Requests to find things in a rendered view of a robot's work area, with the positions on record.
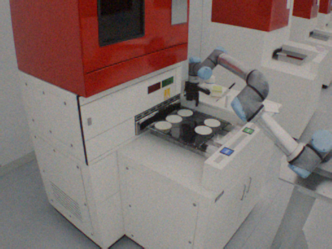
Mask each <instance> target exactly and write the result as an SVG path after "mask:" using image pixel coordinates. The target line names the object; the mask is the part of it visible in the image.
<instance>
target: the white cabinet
mask: <svg viewBox="0 0 332 249"><path fill-rule="evenodd" d="M273 147H274V143H273V142H271V140H270V139H269V138H268V137H266V138H265V139H264V141H263V142H262V144H261V145H260V147H259V148H258V149H257V150H256V151H255V152H254V153H253V155H252V156H251V157H250V158H249V159H248V160H247V161H246V163H245V164H244V165H243V166H242V167H241V168H240V169H239V171H238V172H237V173H236V174H235V175H234V176H233V177H232V178H231V180H230V181H229V182H228V183H227V184H226V185H225V186H224V187H223V188H222V189H221V190H220V191H219V192H218V193H217V195H215V196H214V197H213V198H212V199H211V200H210V199H207V198H205V197H203V196H201V195H199V194H198V193H195V192H193V191H191V190H189V189H187V188H185V187H184V186H182V185H180V184H178V183H176V182H174V181H172V180H170V179H168V178H166V177H164V176H162V175H160V174H157V173H155V172H153V171H152V170H150V169H149V168H147V167H145V166H143V165H142V164H140V163H138V162H136V161H134V160H131V159H130V158H128V157H126V156H124V155H122V154H120V153H119V152H117V162H118V171H119V187H120V188H121V203H122V212H123V219H124V234H125V235H126V236H128V238H129V239H131V240H132V241H134V242H135V243H137V244H138V245H140V247H142V248H144V249H223V248H224V246H225V245H226V243H227V242H228V241H229V240H230V238H231V237H232V236H233V234H234V233H235V232H236V231H237V229H238V228H239V226H240V225H241V224H242V223H243V221H244V220H245V218H246V217H247V216H248V215H249V213H250V212H251V210H252V209H253V207H254V206H255V205H256V204H257V202H258V201H259V198H260V195H261V191H262V188H263V182H264V180H265V176H266V174H267V170H268V165H269V163H270V158H271V155H272V150H273Z"/></svg>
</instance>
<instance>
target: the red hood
mask: <svg viewBox="0 0 332 249"><path fill-rule="evenodd" d="M189 3H190V0H9V4H10V15H11V22H12V32H13V36H14V37H13V39H14V47H15V51H16V60H17V65H18V69H19V70H21V71H22V72H26V73H28V74H30V75H33V76H35V77H37V78H40V79H42V80H44V81H46V82H50V83H51V84H54V85H55V86H58V87H61V88H64V89H66V90H68V91H70V92H72V93H75V94H77V95H79V96H82V97H85V98H88V97H90V96H92V95H95V94H98V93H100V92H103V91H106V90H108V89H111V88H114V87H116V86H119V85H121V84H123V83H125V82H128V81H130V80H133V79H135V78H138V77H142V76H143V75H147V74H149V73H151V72H154V71H157V70H160V69H163V68H165V67H168V66H170V65H173V64H176V63H178V62H181V61H186V60H187V57H188V46H187V45H188V34H189Z"/></svg>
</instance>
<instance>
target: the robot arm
mask: <svg viewBox="0 0 332 249"><path fill-rule="evenodd" d="M217 64H219V65H221V66H222V67H223V68H224V69H226V70H228V71H229V72H231V73H233V74H234V75H236V76H237V77H239V78H241V79H242V80H243V81H245V82H246V86H245V87H244V89H243V90H242V91H240V92H239V93H238V94H237V95H236V96H235V98H234V99H233V100H232V101H231V107H232V109H233V110H234V112H235V113H236V114H237V115H238V116H239V118H240V119H241V120H242V121H243V122H245V121H248V122H249V123H253V124H255V125H256V126H257V127H258V128H259V129H260V131H262V132H263V133H264V134H265V135H266V136H267V137H268V138H269V139H270V140H271V142H273V143H274V144H275V145H276V146H277V147H278V148H279V149H280V151H281V152H282V153H284V154H285V155H286V157H287V162H289V164H288V165H287V166H288V168H289V169H291V170H292V171H294V172H295V173H296V174H298V176H300V177H302V178H307V177H308V176H309V175H310V174H311V173H312V172H313V170H314V169H315V168H316V166H317V165H318V164H321V163H326V162H328V161H329V160H330V159H331V158H332V134H331V133H330V132H329V131H328V130H325V129H319V130H317V131H315V132H314V134H313V135H312V138H311V139H310V140H309V141H308V142H307V144H306V145H305V146H304V145H303V144H297V142H296V141H295V140H294V139H293V138H292V137H291V135H289V134H288V133H287V132H286V131H285V130H284V128H282V127H281V126H280V124H279V123H277V122H276V120H275V119H273V118H272V117H271V116H270V115H269V114H268V113H267V112H266V111H265V106H264V104H263V101H264V100H265V99H266V98H267V97H268V92H269V85H268V80H267V78H266V76H264V74H262V72H260V71H259V70H257V69H251V68H250V67H248V66H246V65H244V64H243V63H241V62H239V61H237V60H236V59H234V58H232V57H231V56H229V55H228V54H227V52H226V50H225V49H224V48H222V47H221V46H218V47H217V48H216V49H214V50H213V52H212V53H211V54H210V55H208V56H207V58H206V59H205V60H204V61H203V62H202V63H201V58H200V57H197V56H192V57H190V58H189V68H188V81H185V89H184V91H185V93H186V94H184V96H186V98H185V99H186V101H189V102H188V103H187V104H186V105H187V106H188V108H192V109H193V111H194V112H195V111H196V109H197V108H198V104H199V98H200V96H199V93H198V92H199V91H200V92H202V93H204V94H206V95H209V94H210V93H211V92H210V91H209V90H208V89H206V88H203V87H201V86H199V85H198V84H199V81H200V78H202V79H203V80H208V79H210V78H211V76H212V74H213V72H212V70H214V68H216V66H217Z"/></svg>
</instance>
